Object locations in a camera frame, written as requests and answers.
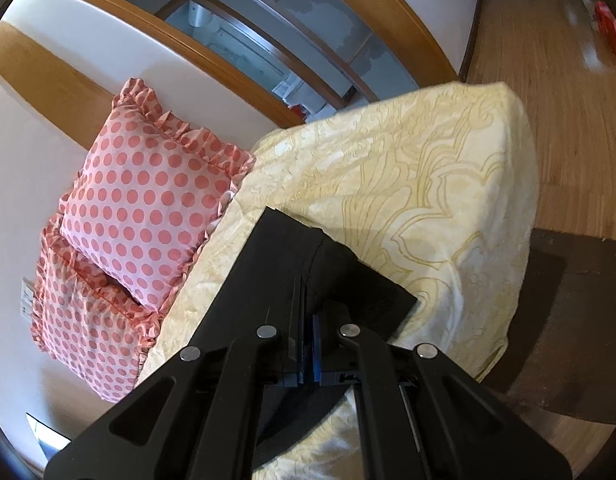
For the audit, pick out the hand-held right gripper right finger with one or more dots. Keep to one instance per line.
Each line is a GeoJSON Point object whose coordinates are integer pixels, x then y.
{"type": "Point", "coordinates": [316, 355]}

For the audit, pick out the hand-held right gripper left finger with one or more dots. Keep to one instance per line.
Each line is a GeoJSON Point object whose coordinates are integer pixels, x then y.
{"type": "Point", "coordinates": [301, 365]}

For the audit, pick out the black pants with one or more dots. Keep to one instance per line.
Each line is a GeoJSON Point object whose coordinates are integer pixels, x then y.
{"type": "Point", "coordinates": [288, 250]}

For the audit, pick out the yellow patterned bedspread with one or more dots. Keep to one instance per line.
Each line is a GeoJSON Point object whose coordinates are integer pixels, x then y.
{"type": "Point", "coordinates": [413, 185]}

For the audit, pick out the pink polka dot pillow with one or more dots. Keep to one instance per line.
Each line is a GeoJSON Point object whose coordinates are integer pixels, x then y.
{"type": "Point", "coordinates": [148, 185]}
{"type": "Point", "coordinates": [83, 320]}

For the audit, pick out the grey flat object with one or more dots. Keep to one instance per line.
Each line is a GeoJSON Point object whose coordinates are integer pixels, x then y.
{"type": "Point", "coordinates": [45, 430]}

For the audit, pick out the dark brown rug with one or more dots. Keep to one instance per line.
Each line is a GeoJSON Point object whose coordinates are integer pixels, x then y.
{"type": "Point", "coordinates": [578, 320]}

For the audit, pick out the red bag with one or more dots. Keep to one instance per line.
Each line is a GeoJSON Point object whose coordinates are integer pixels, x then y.
{"type": "Point", "coordinates": [610, 30]}

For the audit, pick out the white wall socket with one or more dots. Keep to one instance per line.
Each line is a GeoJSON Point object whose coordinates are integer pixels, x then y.
{"type": "Point", "coordinates": [27, 300]}

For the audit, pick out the wooden door frame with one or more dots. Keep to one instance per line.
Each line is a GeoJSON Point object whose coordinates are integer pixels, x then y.
{"type": "Point", "coordinates": [148, 25]}

